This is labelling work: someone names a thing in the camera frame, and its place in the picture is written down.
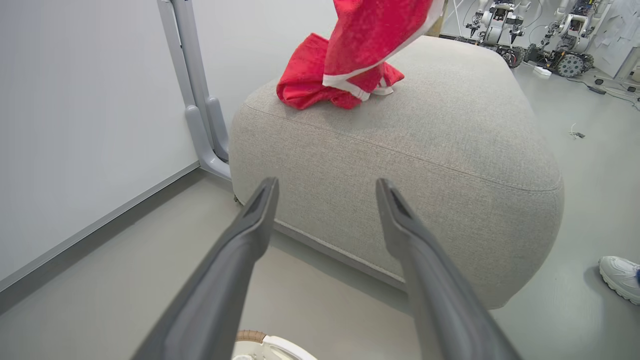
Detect white wheeled robot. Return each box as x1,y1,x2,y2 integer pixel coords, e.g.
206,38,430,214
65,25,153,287
464,0,527,69
525,0,597,79

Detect white laundry basket tan rim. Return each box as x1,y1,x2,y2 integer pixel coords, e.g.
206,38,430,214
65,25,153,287
231,330,318,360

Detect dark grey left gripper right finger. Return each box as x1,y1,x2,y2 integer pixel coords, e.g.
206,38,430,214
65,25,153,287
375,178,523,360

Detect white sneaker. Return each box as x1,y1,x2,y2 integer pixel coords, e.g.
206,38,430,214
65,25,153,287
599,256,640,306

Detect grey fabric ottoman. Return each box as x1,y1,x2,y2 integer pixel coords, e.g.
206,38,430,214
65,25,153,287
229,35,566,310

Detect black floor cable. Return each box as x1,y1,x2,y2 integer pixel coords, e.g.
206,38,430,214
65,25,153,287
565,75,640,108

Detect red basketball jersey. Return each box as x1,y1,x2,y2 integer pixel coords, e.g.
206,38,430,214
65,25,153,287
276,0,446,111

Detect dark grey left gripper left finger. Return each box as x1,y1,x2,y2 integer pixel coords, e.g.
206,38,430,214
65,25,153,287
131,177,280,360

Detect grey metal partition stand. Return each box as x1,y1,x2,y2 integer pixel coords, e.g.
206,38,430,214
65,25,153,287
156,0,234,182

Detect grey wall baseboard strip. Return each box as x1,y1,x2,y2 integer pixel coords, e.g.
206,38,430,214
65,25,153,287
0,160,202,316

